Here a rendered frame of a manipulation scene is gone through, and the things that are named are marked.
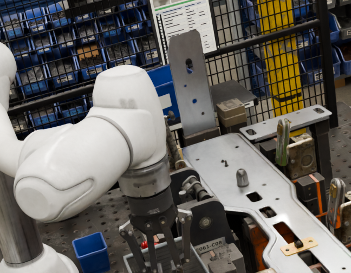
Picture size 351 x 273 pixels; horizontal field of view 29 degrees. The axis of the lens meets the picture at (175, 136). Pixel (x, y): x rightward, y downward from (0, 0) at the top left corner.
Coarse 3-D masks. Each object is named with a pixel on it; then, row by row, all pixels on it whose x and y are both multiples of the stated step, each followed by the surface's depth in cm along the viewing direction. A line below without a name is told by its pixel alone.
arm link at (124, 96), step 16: (96, 80) 104; (112, 80) 102; (128, 80) 102; (144, 80) 104; (96, 96) 103; (112, 96) 102; (128, 96) 102; (144, 96) 103; (96, 112) 102; (112, 112) 101; (128, 112) 102; (144, 112) 103; (160, 112) 107; (128, 128) 101; (144, 128) 103; (160, 128) 107; (128, 144) 100; (144, 144) 103; (160, 144) 107; (144, 160) 106
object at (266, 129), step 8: (296, 112) 222; (304, 112) 221; (312, 112) 220; (328, 112) 218; (264, 120) 221; (272, 120) 220; (288, 120) 218; (296, 120) 217; (304, 120) 216; (312, 120) 215; (320, 120) 216; (240, 128) 219; (248, 128) 218; (256, 128) 217; (264, 128) 216; (272, 128) 215; (296, 128) 214; (248, 136) 213; (256, 136) 212; (264, 136) 212
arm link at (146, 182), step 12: (144, 168) 108; (156, 168) 108; (168, 168) 111; (120, 180) 110; (132, 180) 109; (144, 180) 108; (156, 180) 109; (168, 180) 111; (132, 192) 110; (144, 192) 110; (156, 192) 110
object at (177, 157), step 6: (168, 114) 188; (168, 126) 187; (168, 132) 187; (168, 138) 188; (168, 144) 189; (174, 144) 189; (168, 150) 193; (174, 150) 190; (174, 156) 191; (180, 156) 191
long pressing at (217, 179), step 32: (192, 160) 206; (224, 160) 202; (256, 160) 198; (224, 192) 186; (256, 192) 183; (288, 192) 180; (256, 224) 171; (288, 224) 167; (320, 224) 165; (288, 256) 156; (320, 256) 153
